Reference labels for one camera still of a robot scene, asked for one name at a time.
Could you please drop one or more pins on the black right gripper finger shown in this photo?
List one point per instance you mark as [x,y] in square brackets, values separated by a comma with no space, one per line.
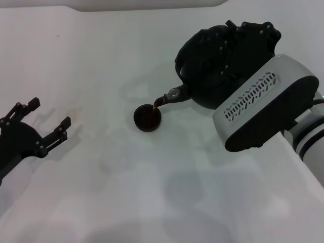
[253,27]
[226,55]

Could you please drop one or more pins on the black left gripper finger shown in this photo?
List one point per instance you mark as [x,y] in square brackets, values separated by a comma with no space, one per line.
[21,110]
[57,134]

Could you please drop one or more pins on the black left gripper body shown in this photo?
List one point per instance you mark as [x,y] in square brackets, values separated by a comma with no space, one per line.
[17,141]

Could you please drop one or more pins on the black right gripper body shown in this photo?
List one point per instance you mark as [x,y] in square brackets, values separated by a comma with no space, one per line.
[253,50]

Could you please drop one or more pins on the small dark round teacup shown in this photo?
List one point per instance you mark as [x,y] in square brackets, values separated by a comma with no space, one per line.
[145,121]

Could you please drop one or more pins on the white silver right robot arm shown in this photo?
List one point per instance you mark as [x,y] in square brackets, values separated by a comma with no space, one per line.
[311,141]

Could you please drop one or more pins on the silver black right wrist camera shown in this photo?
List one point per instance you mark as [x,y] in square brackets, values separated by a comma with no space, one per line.
[265,106]

